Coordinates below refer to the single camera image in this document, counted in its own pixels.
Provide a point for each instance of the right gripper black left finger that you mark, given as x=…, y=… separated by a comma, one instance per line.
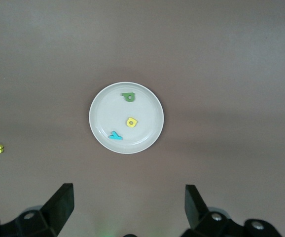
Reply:
x=56, y=212

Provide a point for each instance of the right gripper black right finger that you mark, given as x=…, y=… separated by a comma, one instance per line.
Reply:
x=196, y=212

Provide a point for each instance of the teal letter y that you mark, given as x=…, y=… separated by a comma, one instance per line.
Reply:
x=115, y=137

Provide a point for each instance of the yellow letter a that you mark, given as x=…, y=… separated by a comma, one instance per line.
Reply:
x=129, y=122

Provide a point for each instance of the green letter d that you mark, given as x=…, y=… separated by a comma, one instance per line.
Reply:
x=125, y=94

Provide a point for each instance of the beige brown plate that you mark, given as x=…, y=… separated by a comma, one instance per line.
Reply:
x=145, y=108

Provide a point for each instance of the brown paper table cover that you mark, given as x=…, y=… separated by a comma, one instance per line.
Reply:
x=142, y=37

